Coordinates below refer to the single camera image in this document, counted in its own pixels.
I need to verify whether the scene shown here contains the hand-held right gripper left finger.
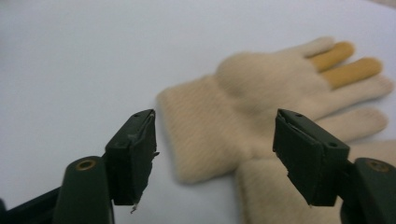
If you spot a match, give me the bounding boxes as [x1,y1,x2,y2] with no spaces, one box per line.
[104,108,161,215]

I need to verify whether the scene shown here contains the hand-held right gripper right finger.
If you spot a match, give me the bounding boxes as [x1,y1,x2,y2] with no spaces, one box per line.
[272,107,351,208]

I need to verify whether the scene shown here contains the beige knit glove white tag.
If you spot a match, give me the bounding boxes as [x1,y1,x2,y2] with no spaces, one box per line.
[235,139,396,224]

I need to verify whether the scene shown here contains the white foam mat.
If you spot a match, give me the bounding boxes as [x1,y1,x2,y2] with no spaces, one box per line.
[0,0,396,224]

